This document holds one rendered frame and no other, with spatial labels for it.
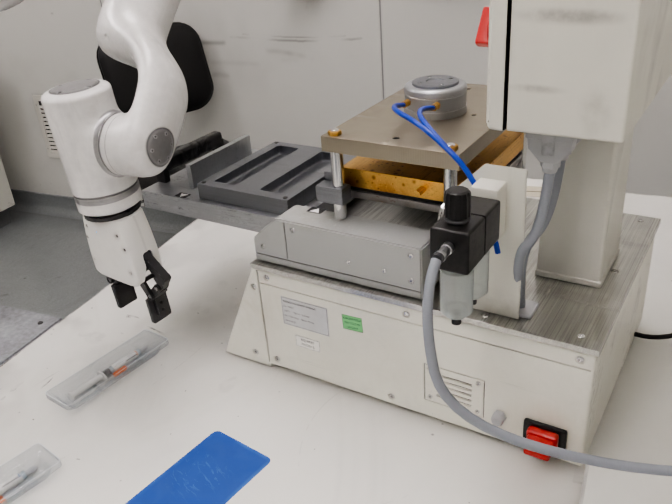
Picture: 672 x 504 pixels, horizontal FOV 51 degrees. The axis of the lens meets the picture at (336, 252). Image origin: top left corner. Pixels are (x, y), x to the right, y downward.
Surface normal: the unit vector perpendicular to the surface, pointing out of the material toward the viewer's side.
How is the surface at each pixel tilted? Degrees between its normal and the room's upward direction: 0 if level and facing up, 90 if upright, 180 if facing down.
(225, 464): 0
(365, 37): 90
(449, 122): 0
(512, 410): 90
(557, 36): 90
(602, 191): 90
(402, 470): 0
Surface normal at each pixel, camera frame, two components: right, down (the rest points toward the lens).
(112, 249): -0.62, 0.46
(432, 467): -0.07, -0.88
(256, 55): -0.40, 0.45
